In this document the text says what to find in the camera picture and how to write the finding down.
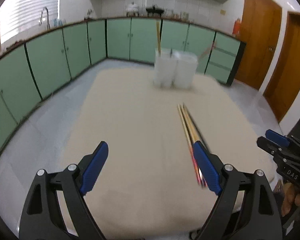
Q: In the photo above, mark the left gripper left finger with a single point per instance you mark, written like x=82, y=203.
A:
x=90, y=167

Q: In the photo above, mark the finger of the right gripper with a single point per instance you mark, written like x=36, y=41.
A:
x=277, y=138
x=268, y=146

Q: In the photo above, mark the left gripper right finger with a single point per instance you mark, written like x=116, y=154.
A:
x=211, y=167

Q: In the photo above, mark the bamboo chopstick orange end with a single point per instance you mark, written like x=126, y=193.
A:
x=194, y=138

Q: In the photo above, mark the bamboo chopstick red end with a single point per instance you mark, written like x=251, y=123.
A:
x=189, y=143

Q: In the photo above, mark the plain bamboo chopstick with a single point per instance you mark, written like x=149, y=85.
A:
x=208, y=50

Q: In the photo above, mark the light bamboo chopstick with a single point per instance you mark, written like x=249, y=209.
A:
x=158, y=38

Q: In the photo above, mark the green lower kitchen cabinets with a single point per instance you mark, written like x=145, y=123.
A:
x=33, y=70

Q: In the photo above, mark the chrome kitchen faucet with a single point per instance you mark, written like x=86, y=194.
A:
x=44, y=17

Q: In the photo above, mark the right hand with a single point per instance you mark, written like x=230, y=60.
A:
x=292, y=196

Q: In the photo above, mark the brown wooden door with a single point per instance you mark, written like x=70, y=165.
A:
x=284, y=84
x=260, y=29

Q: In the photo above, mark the green drawer unit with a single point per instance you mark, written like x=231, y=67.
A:
x=224, y=59

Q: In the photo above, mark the white utensil holder right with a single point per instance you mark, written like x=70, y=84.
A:
x=187, y=64

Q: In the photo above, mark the white utensil holder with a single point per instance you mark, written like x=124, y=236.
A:
x=164, y=68
x=187, y=64

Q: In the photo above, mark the white utensil holder left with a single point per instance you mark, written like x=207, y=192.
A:
x=164, y=68

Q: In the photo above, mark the orange fire extinguisher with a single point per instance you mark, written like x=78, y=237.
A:
x=236, y=27

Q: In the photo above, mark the white cooking pot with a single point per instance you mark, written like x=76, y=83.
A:
x=132, y=10

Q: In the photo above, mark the black wok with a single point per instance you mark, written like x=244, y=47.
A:
x=154, y=11

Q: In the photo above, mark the window with blinds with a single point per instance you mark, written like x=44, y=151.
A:
x=17, y=16

